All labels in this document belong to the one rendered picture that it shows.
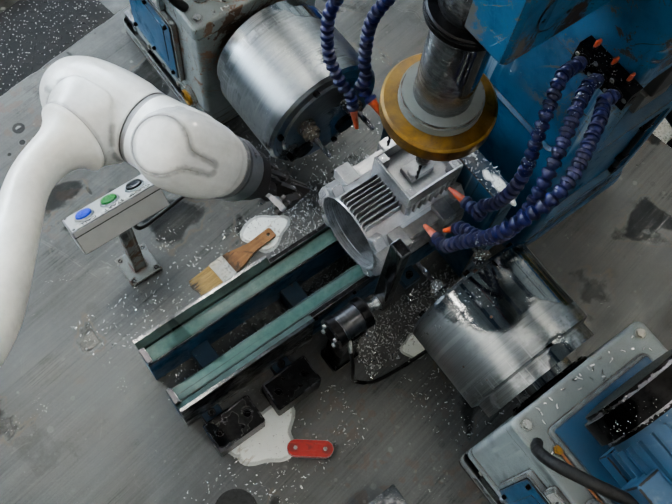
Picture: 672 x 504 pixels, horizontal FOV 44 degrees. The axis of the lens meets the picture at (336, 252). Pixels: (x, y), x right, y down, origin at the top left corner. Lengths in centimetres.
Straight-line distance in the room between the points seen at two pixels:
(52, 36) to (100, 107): 199
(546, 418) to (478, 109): 48
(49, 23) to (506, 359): 219
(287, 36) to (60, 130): 58
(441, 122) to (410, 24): 83
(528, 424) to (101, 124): 75
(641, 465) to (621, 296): 69
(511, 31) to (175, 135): 40
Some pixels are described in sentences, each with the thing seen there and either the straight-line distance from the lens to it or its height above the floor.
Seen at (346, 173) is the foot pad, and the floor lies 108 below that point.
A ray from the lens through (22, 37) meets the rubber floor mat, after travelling 307.
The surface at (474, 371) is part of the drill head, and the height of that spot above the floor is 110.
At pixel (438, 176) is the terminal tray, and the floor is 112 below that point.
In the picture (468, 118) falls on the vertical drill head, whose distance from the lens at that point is 124.
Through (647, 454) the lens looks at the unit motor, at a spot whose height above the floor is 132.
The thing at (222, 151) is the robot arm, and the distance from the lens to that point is 101.
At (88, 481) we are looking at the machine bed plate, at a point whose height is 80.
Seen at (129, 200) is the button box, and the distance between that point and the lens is 147.
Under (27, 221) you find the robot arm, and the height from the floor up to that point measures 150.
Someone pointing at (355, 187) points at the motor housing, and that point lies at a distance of 144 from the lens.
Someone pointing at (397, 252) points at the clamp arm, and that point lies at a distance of 124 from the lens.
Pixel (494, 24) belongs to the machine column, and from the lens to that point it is 102.
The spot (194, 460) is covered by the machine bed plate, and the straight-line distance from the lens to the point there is 161.
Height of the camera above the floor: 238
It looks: 67 degrees down
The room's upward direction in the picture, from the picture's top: 11 degrees clockwise
